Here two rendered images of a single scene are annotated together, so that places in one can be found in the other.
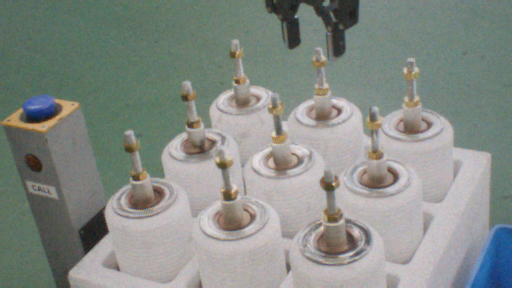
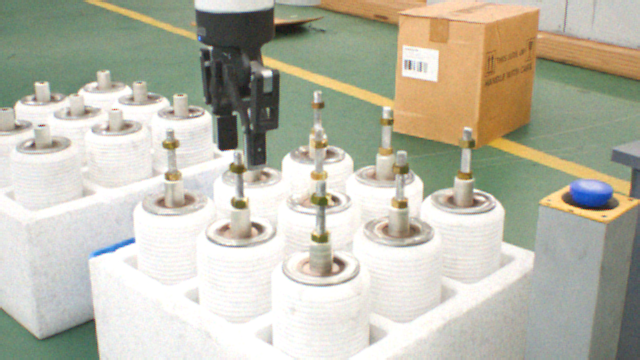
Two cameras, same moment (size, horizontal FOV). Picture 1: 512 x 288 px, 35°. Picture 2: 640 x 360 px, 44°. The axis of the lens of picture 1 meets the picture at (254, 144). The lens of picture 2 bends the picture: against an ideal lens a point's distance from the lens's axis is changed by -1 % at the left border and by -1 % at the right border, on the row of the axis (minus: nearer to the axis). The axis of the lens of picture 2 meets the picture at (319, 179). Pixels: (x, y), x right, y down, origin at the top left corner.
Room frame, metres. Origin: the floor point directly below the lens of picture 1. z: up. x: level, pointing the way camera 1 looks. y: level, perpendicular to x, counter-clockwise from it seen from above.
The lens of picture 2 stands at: (1.65, 0.15, 0.60)
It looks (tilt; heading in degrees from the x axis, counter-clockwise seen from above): 21 degrees down; 192
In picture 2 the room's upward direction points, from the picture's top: straight up
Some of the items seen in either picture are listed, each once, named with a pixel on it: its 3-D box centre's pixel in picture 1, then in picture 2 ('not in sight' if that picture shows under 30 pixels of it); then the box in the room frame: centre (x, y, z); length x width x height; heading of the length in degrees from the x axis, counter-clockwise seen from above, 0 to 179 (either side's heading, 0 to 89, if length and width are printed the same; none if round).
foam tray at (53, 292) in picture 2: not in sight; (88, 206); (0.51, -0.49, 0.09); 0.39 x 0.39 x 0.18; 56
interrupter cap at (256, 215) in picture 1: (234, 218); (384, 177); (0.71, 0.03, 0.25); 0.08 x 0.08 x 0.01
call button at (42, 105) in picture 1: (40, 108); (590, 194); (0.90, 0.26, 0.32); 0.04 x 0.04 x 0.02
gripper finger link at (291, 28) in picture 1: (292, 33); (255, 151); (0.93, -0.07, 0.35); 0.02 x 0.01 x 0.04; 132
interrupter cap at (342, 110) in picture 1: (323, 112); (241, 232); (0.90, -0.09, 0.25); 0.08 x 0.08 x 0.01
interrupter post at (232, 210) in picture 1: (232, 209); (385, 167); (0.71, 0.03, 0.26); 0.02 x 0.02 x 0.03
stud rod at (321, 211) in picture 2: (238, 67); (321, 218); (0.97, 0.01, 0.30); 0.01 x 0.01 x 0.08; 56
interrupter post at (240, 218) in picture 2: (323, 103); (240, 220); (0.90, -0.09, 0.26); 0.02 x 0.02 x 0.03
